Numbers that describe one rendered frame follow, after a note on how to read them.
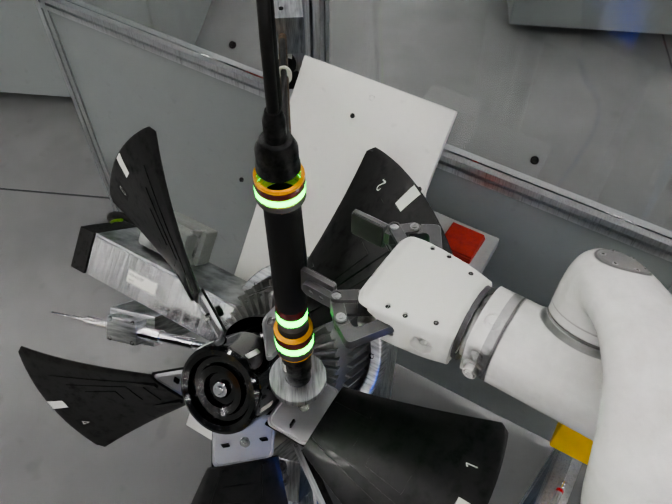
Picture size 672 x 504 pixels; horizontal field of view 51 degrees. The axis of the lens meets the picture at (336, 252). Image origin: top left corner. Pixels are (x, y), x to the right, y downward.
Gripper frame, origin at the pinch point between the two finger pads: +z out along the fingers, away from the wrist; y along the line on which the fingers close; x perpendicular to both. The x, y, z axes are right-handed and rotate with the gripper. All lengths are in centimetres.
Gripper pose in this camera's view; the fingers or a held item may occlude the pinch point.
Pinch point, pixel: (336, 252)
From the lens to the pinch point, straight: 70.0
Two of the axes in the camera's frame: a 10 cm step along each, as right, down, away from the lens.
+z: -8.3, -4.3, 3.6
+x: 0.0, -6.5, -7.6
